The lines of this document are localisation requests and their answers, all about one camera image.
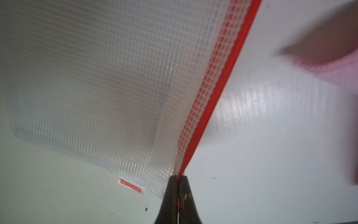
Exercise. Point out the stack of mesh document bags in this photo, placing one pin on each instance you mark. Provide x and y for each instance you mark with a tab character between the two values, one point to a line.
126	85

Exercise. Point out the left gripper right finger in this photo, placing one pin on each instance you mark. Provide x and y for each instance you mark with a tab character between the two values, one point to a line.
187	209

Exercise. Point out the pink microfiber cloth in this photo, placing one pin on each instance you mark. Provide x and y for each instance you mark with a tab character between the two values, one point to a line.
328	49

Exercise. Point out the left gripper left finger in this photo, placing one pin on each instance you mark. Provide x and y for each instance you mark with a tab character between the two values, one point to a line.
168	212

